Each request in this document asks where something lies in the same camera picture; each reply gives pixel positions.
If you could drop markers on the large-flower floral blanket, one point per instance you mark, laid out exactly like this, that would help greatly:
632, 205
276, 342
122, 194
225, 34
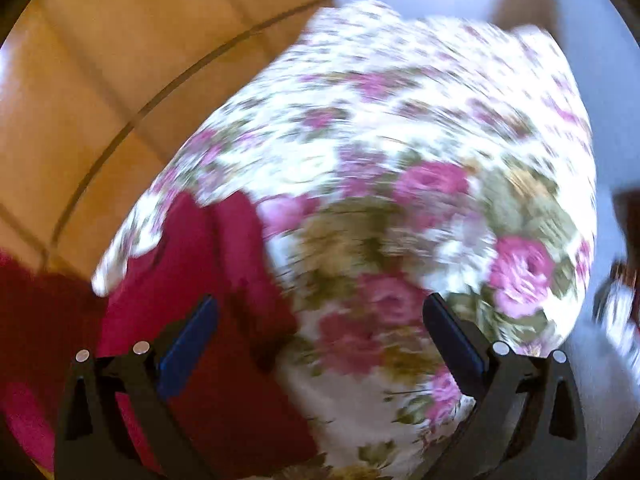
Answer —
400, 220

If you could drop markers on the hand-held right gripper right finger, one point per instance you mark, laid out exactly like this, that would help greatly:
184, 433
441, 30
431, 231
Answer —
452, 342

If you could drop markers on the cream small-flower cloth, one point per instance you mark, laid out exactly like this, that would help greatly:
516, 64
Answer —
425, 50

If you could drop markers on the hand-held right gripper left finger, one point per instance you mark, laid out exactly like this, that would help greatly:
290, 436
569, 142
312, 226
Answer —
190, 345

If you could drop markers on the maroon sweater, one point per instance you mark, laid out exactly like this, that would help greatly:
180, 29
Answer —
200, 260

